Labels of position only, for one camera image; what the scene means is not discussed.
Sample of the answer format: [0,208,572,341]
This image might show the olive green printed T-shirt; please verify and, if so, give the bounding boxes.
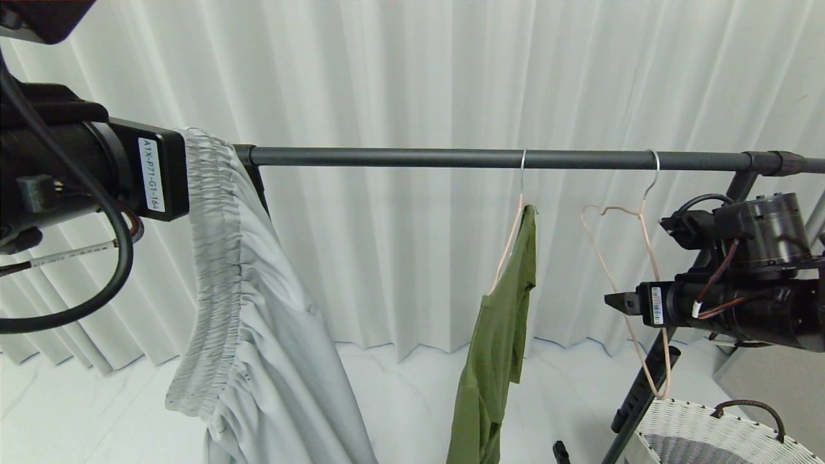
[446,204,538,464]

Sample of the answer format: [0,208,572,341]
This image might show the white laundry basket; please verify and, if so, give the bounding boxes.
[622,398,822,464]

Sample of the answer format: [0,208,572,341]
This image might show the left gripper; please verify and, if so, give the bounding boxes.
[0,119,189,242]

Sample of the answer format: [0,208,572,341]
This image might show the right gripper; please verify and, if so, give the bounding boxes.
[635,278,774,340]

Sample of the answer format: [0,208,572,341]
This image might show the pink clothes hanger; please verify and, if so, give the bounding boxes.
[489,150,528,297]
[580,150,673,400]

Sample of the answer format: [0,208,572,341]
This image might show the white curtain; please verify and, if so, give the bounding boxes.
[0,0,825,378]

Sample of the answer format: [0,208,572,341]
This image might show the black clothes rack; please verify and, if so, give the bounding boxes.
[232,143,825,464]

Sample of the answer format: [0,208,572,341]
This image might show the pale grey garment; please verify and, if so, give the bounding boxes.
[164,127,378,464]

